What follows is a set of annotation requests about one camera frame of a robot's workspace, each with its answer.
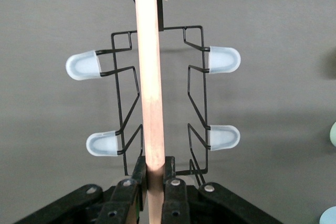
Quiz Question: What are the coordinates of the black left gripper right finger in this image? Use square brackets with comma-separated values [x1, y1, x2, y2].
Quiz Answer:
[161, 156, 287, 224]

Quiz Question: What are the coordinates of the pale green plastic cup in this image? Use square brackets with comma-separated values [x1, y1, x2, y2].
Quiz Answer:
[329, 121, 336, 148]

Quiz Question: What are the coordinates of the black wire cup holder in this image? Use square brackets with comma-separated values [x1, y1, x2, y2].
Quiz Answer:
[65, 0, 242, 224]

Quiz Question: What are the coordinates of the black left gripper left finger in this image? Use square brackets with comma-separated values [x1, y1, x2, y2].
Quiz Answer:
[15, 155, 148, 224]

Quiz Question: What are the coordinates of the light blue plastic cup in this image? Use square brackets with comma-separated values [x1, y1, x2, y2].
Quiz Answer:
[319, 206, 336, 224]

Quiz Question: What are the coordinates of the dark grey table mat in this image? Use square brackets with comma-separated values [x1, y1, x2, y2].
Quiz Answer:
[0, 0, 336, 224]

